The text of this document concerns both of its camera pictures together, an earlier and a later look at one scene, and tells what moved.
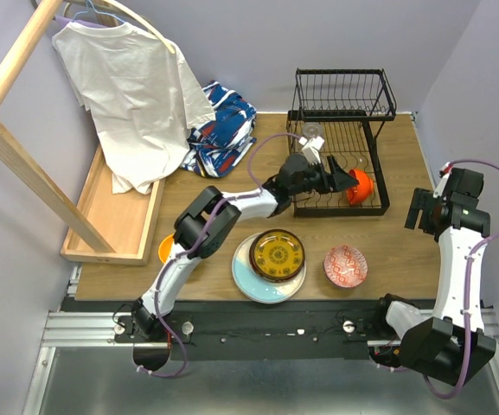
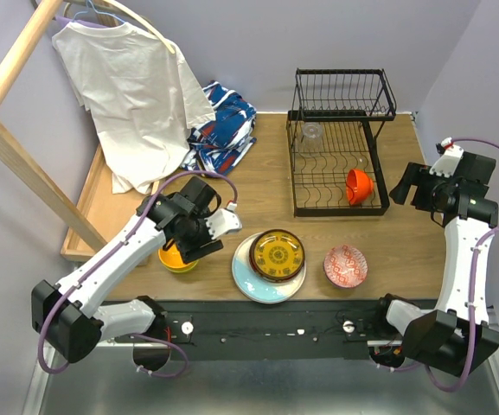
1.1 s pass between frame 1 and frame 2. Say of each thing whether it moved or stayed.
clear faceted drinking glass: stayed
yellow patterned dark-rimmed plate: stayed
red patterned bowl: stayed
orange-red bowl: stayed
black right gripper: moved
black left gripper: moved
